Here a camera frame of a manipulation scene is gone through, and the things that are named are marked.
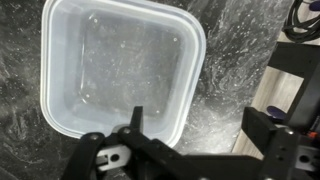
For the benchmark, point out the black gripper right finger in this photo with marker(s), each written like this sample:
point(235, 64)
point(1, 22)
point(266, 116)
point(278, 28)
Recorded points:
point(280, 150)

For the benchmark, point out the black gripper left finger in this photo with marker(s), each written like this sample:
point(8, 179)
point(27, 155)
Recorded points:
point(146, 150)

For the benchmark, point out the clear square plastic container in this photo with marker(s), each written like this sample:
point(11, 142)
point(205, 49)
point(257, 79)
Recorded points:
point(116, 66)

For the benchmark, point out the black floor stand leg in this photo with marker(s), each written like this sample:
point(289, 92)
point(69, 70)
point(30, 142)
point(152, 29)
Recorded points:
point(300, 60)

